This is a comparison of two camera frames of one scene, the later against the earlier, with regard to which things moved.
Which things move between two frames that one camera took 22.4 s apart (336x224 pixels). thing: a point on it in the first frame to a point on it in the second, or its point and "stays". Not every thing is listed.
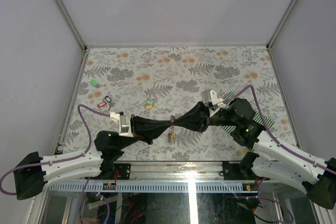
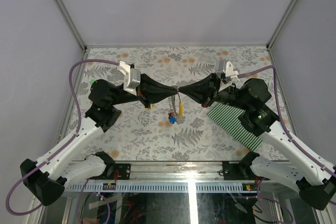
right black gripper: x=198 y=119 to x=206 y=91
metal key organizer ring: x=171 y=135 to x=177 y=88
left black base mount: x=108 y=171 stays
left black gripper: x=154 y=128 to x=150 y=91
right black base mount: x=239 y=171 stays
